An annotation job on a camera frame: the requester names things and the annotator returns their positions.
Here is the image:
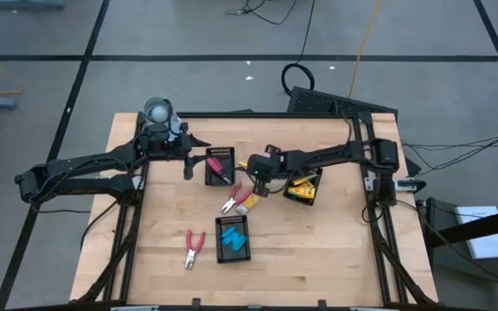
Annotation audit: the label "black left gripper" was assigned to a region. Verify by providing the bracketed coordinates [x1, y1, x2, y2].
[147, 123, 213, 181]

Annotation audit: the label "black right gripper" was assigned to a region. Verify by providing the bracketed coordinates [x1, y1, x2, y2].
[246, 144, 286, 199]

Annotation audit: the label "black slotted plastic basket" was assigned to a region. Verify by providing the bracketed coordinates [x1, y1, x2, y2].
[282, 166, 324, 207]
[204, 146, 236, 187]
[214, 214, 252, 264]

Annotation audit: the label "red-handled pliers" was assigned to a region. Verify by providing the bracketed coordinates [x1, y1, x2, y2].
[183, 228, 208, 271]
[220, 181, 253, 215]
[206, 155, 233, 185]

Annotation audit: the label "pale cylindrical container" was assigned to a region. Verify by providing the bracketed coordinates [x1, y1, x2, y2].
[143, 95, 184, 135]

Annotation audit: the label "black perforated panel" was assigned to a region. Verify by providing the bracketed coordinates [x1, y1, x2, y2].
[285, 86, 399, 120]

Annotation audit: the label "black stand beam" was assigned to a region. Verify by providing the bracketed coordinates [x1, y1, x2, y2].
[425, 205, 498, 248]

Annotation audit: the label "white booklet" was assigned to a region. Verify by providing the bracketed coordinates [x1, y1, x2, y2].
[454, 205, 498, 260]

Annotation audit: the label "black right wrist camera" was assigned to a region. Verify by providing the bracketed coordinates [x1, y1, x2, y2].
[246, 153, 272, 179]

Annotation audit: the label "black aluminium table frame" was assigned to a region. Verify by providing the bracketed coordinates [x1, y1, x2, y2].
[70, 111, 438, 308]

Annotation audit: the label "black coiled floor cable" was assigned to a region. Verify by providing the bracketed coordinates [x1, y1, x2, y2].
[280, 0, 317, 97]

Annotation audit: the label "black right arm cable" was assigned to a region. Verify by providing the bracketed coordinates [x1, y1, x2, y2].
[333, 101, 354, 148]

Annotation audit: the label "yellow hanging cable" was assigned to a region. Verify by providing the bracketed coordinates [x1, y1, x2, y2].
[347, 0, 382, 99]

